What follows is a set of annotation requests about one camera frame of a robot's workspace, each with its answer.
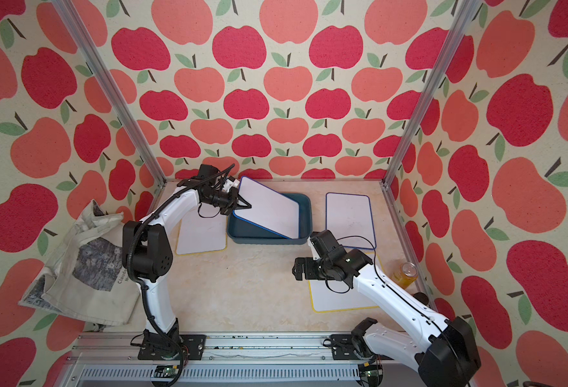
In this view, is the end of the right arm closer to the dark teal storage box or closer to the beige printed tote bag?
the dark teal storage box

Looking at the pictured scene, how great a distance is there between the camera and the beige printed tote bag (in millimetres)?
642

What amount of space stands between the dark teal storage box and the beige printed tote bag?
0.40m

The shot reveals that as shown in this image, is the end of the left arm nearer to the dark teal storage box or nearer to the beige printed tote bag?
the dark teal storage box

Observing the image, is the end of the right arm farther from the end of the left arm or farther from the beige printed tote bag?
the beige printed tote bag

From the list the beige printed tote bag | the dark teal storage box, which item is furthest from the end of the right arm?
the beige printed tote bag

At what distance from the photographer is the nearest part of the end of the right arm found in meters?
0.55

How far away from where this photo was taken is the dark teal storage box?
0.89 m

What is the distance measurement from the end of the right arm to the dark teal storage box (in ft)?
0.65

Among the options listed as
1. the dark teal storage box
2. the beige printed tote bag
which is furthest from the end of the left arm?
the beige printed tote bag

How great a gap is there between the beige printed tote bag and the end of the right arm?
62 centimetres
